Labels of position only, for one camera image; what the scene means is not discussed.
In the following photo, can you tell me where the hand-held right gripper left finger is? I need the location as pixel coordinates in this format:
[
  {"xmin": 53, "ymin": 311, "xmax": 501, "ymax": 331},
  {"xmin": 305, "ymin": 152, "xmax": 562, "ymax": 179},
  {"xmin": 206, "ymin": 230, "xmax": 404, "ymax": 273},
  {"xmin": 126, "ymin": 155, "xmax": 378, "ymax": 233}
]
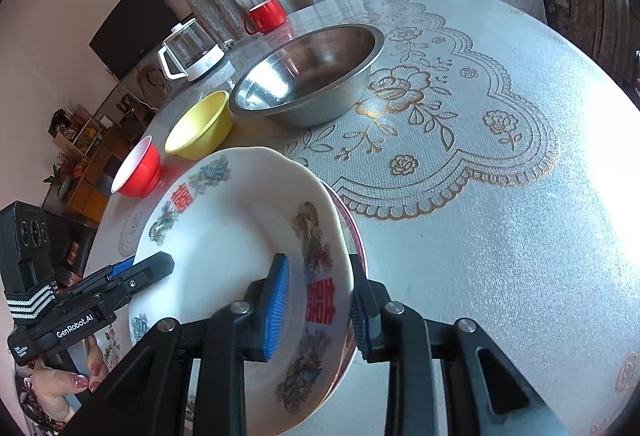
[{"xmin": 102, "ymin": 253, "xmax": 291, "ymax": 436}]

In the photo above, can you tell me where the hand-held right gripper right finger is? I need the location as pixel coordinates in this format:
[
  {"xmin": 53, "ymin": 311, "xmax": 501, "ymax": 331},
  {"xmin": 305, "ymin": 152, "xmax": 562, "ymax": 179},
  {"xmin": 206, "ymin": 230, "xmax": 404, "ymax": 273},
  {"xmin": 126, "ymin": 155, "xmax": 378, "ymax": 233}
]
[{"xmin": 348, "ymin": 254, "xmax": 551, "ymax": 436}]

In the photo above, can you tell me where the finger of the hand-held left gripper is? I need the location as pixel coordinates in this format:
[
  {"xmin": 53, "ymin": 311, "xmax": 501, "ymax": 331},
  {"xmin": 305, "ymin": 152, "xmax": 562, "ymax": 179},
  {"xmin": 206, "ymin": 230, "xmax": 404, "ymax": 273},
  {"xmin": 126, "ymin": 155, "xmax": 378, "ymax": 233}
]
[
  {"xmin": 65, "ymin": 260, "xmax": 151, "ymax": 297},
  {"xmin": 75, "ymin": 252, "xmax": 175, "ymax": 312}
]

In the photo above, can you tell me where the pink-rimmed floral plate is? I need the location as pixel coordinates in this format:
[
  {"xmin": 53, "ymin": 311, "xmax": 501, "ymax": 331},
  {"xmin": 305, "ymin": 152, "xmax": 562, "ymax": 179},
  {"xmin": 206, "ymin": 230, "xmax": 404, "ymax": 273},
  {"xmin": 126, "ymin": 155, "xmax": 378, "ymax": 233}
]
[{"xmin": 320, "ymin": 180, "xmax": 370, "ymax": 392}]

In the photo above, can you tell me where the white floral plate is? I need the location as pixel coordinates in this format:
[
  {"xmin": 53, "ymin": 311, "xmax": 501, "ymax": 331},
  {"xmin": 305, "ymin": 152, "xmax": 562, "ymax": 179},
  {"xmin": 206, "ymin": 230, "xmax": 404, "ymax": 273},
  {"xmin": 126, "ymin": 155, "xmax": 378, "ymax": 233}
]
[{"xmin": 128, "ymin": 146, "xmax": 357, "ymax": 436}]

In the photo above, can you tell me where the red bowl white inside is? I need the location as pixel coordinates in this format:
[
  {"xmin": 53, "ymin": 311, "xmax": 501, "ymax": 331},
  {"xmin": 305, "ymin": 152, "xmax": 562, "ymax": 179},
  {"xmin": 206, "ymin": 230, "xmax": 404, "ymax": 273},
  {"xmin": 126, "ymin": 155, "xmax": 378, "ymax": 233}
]
[{"xmin": 110, "ymin": 135, "xmax": 165, "ymax": 198}]

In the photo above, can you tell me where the yellow bowl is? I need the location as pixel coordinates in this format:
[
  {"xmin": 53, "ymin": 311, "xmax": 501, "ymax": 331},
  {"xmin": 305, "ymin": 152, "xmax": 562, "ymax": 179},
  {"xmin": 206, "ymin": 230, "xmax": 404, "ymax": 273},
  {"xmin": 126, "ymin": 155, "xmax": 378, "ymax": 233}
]
[{"xmin": 164, "ymin": 90, "xmax": 234, "ymax": 162}]

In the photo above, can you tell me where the stainless steel bowl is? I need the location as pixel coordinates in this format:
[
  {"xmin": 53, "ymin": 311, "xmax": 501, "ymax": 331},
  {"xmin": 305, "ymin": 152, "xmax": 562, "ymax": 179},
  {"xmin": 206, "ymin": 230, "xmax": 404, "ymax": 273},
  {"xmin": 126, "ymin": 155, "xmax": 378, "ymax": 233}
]
[{"xmin": 228, "ymin": 23, "xmax": 386, "ymax": 129}]

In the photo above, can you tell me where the person's left hand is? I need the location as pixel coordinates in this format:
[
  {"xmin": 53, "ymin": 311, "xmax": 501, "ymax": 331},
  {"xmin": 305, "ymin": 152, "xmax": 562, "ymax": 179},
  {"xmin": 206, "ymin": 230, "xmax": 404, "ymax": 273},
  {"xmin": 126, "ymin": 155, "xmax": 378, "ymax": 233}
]
[{"xmin": 27, "ymin": 333, "xmax": 108, "ymax": 424}]

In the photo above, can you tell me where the black armchair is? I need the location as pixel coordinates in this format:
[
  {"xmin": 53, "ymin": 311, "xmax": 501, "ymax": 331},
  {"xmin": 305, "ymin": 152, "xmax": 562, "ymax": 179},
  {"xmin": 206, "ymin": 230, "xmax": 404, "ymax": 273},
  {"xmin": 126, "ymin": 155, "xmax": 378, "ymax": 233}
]
[{"xmin": 47, "ymin": 211, "xmax": 98, "ymax": 279}]

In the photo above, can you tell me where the wooden shelf cabinet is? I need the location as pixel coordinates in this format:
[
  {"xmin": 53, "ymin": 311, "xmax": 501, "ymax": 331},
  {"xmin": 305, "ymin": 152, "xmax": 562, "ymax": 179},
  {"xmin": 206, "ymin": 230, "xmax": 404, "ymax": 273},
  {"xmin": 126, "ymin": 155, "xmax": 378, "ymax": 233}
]
[{"xmin": 42, "ymin": 106, "xmax": 126, "ymax": 227}]

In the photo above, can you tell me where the small dark appliance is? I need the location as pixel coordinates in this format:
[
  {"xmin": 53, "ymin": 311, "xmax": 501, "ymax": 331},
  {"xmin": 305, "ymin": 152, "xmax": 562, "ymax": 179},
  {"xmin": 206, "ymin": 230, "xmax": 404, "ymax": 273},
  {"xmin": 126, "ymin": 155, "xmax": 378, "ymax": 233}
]
[{"xmin": 120, "ymin": 108, "xmax": 148, "ymax": 141}]

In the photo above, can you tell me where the wooden chair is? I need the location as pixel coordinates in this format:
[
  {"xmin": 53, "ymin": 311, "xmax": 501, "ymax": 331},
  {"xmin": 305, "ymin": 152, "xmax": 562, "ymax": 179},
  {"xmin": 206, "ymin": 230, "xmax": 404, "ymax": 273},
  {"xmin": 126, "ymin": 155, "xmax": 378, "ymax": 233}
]
[{"xmin": 137, "ymin": 63, "xmax": 173, "ymax": 109}]

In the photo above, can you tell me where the glass electric kettle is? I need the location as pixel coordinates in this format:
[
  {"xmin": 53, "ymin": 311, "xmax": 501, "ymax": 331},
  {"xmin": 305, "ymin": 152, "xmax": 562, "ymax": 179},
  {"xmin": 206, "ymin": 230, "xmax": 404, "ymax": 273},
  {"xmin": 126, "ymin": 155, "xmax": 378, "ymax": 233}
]
[{"xmin": 157, "ymin": 17, "xmax": 236, "ymax": 83}]

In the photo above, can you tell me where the black television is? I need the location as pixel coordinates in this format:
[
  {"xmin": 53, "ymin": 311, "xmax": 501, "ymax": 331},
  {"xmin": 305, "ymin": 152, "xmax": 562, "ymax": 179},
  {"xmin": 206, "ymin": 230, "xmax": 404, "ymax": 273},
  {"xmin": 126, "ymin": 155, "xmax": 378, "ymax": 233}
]
[{"xmin": 89, "ymin": 0, "xmax": 196, "ymax": 80}]

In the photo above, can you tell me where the red mug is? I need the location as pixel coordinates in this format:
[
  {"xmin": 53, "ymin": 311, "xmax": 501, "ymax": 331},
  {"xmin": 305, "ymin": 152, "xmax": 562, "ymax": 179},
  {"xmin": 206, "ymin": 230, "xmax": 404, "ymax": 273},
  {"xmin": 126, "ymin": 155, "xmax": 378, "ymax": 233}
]
[{"xmin": 243, "ymin": 0, "xmax": 288, "ymax": 35}]

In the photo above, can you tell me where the grey side curtain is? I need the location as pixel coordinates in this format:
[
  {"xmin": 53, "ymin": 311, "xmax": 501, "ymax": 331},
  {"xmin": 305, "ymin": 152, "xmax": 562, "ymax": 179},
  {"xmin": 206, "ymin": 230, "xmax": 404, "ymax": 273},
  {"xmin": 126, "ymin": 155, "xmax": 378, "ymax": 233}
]
[{"xmin": 545, "ymin": 0, "xmax": 640, "ymax": 102}]

